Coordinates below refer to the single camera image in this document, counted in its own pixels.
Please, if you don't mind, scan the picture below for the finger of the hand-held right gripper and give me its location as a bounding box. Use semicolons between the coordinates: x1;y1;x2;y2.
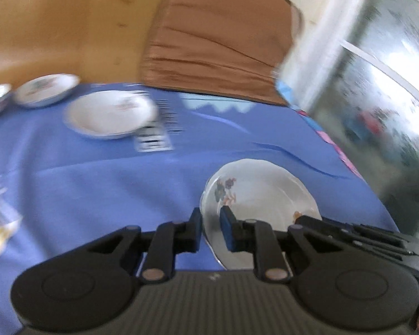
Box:
295;215;414;256

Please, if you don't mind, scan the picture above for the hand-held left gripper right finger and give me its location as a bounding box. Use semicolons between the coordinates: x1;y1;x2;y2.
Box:
219;206;339;283

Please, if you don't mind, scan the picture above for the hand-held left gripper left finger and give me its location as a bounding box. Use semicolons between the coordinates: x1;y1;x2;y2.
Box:
87;207;203;284

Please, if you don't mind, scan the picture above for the white floral plate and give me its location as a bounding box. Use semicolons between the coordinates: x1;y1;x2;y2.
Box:
14;73;81;109
200;159;323;271
66;90;158;140

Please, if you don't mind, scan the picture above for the blue printed tablecloth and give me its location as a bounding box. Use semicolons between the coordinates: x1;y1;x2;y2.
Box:
0;82;400;335

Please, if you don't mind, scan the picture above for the white framed glass door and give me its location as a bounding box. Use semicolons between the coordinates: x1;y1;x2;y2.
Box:
272;0;419;248

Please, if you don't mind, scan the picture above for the brown seat cushion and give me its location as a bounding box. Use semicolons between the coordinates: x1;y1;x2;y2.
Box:
140;0;303;107

